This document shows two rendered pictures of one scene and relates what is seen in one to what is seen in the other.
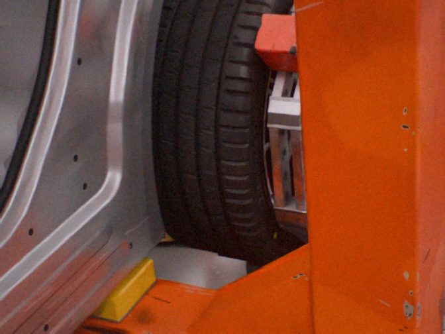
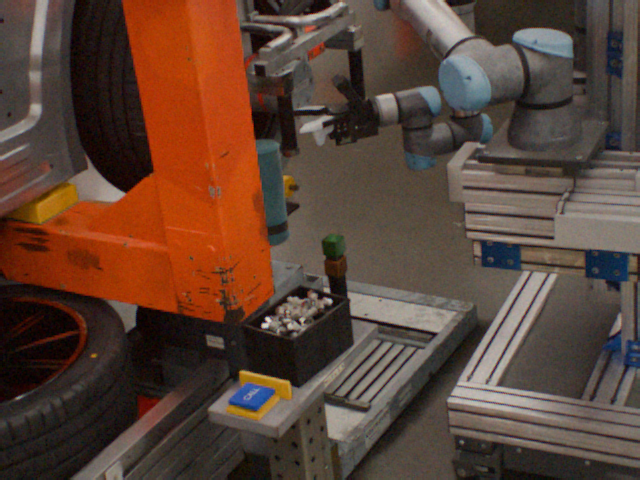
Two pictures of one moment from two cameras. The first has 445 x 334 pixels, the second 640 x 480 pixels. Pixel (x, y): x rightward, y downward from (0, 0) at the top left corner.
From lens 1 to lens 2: 149 cm
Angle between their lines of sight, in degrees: 4
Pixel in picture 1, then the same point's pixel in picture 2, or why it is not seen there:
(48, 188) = not seen: outside the picture
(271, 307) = (137, 202)
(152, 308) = (69, 217)
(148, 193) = (68, 129)
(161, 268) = not seen: hidden behind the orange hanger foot
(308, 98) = (134, 41)
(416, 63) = (187, 16)
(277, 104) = not seen: hidden behind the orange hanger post
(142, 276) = (64, 194)
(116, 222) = (37, 145)
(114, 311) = (37, 215)
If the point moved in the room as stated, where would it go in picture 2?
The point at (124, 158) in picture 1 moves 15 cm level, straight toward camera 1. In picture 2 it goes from (43, 97) to (35, 120)
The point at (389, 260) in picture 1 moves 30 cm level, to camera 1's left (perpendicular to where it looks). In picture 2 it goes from (195, 155) to (47, 167)
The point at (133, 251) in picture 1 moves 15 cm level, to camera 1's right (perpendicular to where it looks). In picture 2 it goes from (54, 172) to (120, 167)
